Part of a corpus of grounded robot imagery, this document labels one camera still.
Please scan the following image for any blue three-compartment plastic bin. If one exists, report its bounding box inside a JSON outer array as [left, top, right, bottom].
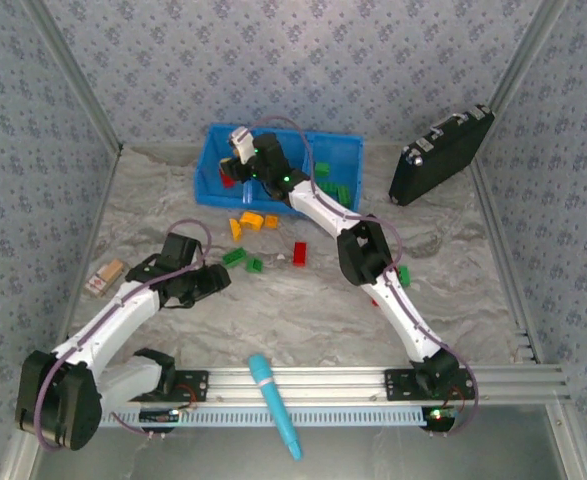
[[193, 122, 365, 217]]

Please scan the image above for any light blue pen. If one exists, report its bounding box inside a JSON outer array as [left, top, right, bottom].
[[247, 353, 304, 462]]

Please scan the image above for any black hard case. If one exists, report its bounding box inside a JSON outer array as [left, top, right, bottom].
[[388, 103, 496, 207]]

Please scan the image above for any aluminium mounting rail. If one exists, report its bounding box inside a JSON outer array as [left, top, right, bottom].
[[80, 364, 572, 407]]

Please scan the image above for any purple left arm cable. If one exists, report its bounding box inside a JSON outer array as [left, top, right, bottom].
[[35, 218, 212, 451]]

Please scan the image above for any slotted cable duct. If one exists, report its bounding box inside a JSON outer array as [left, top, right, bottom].
[[97, 404, 432, 430]]

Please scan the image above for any aluminium corner post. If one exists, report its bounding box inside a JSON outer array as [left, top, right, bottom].
[[488, 0, 570, 110], [22, 0, 124, 151]]

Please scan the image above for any small wooden block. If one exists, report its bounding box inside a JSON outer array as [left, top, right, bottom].
[[83, 258, 125, 298]]

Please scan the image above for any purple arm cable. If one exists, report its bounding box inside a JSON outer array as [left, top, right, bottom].
[[247, 115, 480, 437], [35, 218, 212, 451]]

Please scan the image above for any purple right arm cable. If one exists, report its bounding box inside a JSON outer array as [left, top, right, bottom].
[[247, 115, 480, 437]]

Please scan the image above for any aluminium side rail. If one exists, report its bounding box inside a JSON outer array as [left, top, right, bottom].
[[467, 157, 544, 365], [62, 144, 124, 341]]

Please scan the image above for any small circuit board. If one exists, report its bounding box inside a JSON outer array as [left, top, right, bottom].
[[137, 407, 182, 426], [420, 405, 457, 426]]

